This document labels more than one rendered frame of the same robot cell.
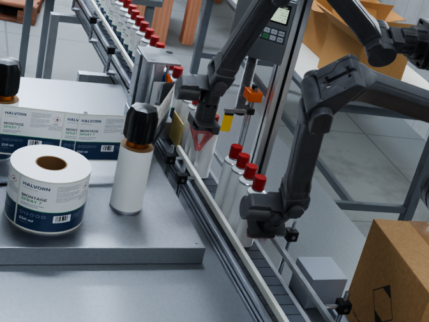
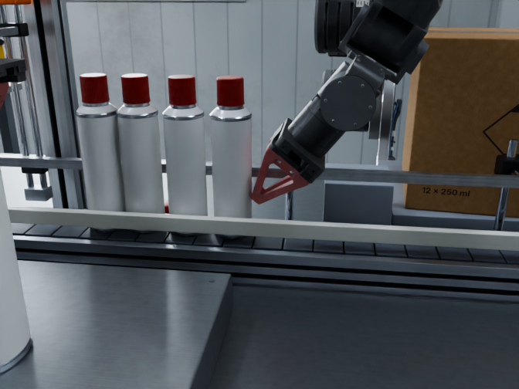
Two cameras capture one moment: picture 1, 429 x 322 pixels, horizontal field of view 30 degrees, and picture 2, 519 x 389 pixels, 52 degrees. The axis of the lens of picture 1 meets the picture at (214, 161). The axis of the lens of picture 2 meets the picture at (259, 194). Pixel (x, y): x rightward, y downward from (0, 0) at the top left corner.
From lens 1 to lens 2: 1.72 m
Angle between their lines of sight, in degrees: 53
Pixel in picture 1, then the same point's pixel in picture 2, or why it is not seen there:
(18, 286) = not seen: outside the picture
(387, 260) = (503, 68)
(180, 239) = (185, 298)
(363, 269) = (437, 122)
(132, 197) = (14, 302)
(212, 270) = (261, 302)
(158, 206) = (32, 295)
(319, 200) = not seen: hidden behind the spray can
